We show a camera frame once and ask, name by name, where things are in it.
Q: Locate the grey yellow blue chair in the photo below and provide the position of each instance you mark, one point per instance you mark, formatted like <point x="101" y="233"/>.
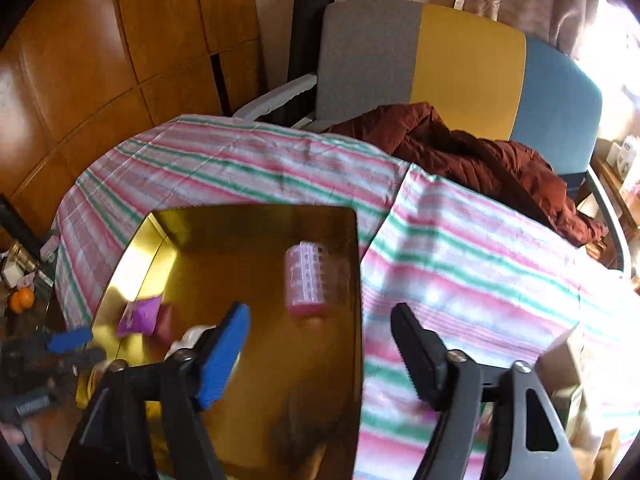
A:
<point x="481" y="76"/>

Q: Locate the pink hair roller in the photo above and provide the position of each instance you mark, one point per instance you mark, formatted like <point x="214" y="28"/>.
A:
<point x="310" y="279"/>

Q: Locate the orange fruit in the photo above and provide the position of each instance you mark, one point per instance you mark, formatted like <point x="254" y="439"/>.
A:
<point x="21" y="300"/>

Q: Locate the gold metal tray box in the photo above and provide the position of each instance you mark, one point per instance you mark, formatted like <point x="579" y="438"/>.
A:
<point x="291" y="409"/>

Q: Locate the beige cardboard box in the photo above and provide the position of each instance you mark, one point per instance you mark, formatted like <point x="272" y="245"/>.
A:
<point x="560" y="369"/>

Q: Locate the black rolled mat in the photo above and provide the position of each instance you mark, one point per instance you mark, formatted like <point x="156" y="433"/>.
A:
<point x="306" y="31"/>

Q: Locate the dark red jacket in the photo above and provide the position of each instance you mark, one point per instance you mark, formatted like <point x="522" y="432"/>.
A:
<point x="505" y="171"/>

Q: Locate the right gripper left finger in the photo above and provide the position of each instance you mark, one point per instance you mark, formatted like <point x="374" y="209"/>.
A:
<point x="112" y="441"/>

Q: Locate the purple snack packet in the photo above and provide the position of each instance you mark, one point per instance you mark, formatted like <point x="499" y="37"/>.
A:
<point x="140" y="317"/>

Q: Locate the striped pink green tablecloth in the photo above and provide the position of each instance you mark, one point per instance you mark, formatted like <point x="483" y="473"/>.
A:
<point x="490" y="281"/>

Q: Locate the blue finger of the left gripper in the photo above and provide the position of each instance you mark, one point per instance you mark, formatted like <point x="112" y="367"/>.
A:
<point x="70" y="341"/>

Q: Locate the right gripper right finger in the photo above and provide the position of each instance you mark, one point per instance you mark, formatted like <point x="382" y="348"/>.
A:
<point x="525" y="437"/>

